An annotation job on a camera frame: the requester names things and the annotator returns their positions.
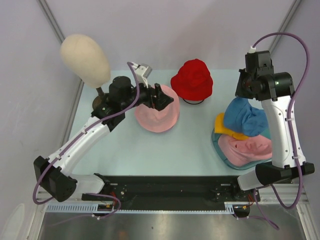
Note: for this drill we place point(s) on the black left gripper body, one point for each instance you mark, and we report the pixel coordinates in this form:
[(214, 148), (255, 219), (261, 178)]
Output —
[(144, 97)]

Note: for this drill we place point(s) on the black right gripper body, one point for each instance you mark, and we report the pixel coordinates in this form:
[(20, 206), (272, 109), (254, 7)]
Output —
[(244, 87)]

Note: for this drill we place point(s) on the pink bucket hat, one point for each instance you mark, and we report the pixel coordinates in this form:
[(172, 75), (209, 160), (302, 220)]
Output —
[(159, 121)]

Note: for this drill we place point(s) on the blue hat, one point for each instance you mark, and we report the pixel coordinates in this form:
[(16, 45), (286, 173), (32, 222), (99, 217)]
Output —
[(241, 117)]

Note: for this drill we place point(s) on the red bucket hat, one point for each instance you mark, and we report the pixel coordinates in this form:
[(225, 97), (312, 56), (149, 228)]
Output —
[(193, 81)]

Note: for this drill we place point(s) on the yellow hat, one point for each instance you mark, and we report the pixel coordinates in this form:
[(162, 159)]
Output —
[(219, 128)]

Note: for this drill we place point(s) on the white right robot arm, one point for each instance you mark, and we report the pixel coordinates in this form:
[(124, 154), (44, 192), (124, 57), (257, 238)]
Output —
[(274, 91)]

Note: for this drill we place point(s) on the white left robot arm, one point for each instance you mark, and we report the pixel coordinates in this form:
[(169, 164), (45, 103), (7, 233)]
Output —
[(53, 173)]

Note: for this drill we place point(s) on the brown wooden stand base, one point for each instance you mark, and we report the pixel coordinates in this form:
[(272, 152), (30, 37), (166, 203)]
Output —
[(98, 100)]

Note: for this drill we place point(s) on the teal plastic basket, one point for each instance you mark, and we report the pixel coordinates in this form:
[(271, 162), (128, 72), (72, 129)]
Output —
[(214, 139)]

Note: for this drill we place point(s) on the beige mannequin head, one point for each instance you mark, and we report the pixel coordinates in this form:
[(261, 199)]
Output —
[(84, 57)]

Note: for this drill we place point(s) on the black wire hat stand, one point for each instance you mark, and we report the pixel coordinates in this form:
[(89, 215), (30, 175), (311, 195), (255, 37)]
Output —
[(192, 102)]

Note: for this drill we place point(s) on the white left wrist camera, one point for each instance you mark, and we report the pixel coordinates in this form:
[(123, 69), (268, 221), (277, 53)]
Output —
[(141, 72)]

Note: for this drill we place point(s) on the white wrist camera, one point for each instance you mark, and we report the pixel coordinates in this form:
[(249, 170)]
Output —
[(252, 50), (141, 72)]

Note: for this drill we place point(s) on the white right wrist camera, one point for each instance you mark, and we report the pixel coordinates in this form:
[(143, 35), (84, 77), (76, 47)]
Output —
[(252, 50)]

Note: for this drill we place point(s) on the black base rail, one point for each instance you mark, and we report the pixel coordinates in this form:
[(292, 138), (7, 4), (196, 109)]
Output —
[(173, 193)]

